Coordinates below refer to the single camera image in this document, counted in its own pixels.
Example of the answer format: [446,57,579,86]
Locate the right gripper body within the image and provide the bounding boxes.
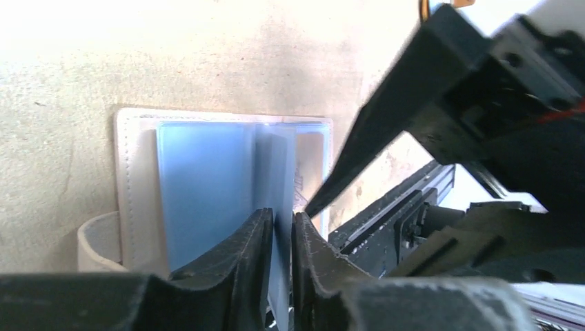
[411,1,584,214]

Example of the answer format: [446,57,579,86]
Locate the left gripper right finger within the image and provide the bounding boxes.
[291,212,535,330]

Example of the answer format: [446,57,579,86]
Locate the tan card holder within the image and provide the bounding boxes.
[418,0,476,22]

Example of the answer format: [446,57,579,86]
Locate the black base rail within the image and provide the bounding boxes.
[328,161,465,277]

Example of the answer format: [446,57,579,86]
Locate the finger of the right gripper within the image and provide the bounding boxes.
[305,4,488,217]

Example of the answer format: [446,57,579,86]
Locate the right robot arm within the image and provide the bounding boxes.
[306,1,584,283]

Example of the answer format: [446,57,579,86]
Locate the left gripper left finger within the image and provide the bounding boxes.
[1,208,273,330]

